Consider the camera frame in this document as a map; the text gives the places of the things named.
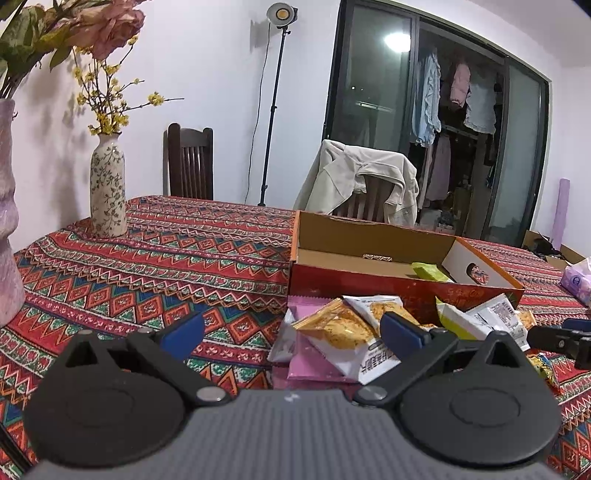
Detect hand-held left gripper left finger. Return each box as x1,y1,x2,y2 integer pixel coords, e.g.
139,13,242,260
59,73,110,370
64,311,232,408

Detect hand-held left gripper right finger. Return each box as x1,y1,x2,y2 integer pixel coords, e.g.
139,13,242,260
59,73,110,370
353,311,528,408

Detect colourful snack packet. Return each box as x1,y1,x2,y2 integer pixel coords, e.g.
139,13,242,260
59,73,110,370
526,353,560,394

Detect white cracker snack packet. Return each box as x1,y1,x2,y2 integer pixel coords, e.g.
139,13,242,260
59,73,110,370
344,295,416,334

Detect green and white snack packet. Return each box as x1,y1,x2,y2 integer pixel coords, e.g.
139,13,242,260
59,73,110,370
436,298,482,341

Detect white printed snack packet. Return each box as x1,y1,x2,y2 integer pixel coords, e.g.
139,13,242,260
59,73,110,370
466,295,530,352

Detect yellow cracker snack packet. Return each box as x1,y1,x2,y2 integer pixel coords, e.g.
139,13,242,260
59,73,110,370
293,299,402,386

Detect red cardboard box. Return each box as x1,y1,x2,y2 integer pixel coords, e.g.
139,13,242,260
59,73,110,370
288,210,526,326

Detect pink snack packet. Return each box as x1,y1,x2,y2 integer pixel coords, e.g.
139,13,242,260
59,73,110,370
286,295,356,380

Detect plain white snack packet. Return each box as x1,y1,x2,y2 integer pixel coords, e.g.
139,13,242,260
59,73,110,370
268,308,297,363

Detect purple tissue pack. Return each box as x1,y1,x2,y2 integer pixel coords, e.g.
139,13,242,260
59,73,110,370
560,257,591,308

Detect open brown cardboard box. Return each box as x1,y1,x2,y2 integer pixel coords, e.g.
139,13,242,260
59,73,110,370
522,229,587,271

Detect purple rolled yoga mat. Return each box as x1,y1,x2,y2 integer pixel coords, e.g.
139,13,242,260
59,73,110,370
551,178,573,250

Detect wooden chair under jacket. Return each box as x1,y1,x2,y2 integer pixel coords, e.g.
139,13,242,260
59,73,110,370
332,178,393,222

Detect floral ceramic vase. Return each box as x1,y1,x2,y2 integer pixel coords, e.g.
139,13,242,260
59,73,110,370
89,134,128,238

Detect hanging lilac clothes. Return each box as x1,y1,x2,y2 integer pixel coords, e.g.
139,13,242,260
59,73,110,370
422,134,452,201

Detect beige jacket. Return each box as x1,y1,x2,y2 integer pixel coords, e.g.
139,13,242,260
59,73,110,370
293,139,420,227

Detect dark wooden chair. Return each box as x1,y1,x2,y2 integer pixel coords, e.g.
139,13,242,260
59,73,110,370
167,122,214,200

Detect black framed sliding glass door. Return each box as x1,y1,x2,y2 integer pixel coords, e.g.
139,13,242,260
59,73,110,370
322,0,552,247

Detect yellow flower branches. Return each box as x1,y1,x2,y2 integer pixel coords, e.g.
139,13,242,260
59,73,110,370
71,34,185,137

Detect hanging light blue shirt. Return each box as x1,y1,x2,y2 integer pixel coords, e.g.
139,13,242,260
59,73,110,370
411,51,443,147

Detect hanging white garment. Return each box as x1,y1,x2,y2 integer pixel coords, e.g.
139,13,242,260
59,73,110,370
463,78,498,136

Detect hanging pink garment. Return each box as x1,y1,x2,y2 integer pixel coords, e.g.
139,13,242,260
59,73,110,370
449,62,472,109

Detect pink rose bouquet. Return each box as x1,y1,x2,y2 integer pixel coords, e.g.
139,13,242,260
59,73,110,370
0,0,146,100

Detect studio light on stand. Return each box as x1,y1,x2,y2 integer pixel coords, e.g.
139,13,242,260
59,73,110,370
257,2,300,207

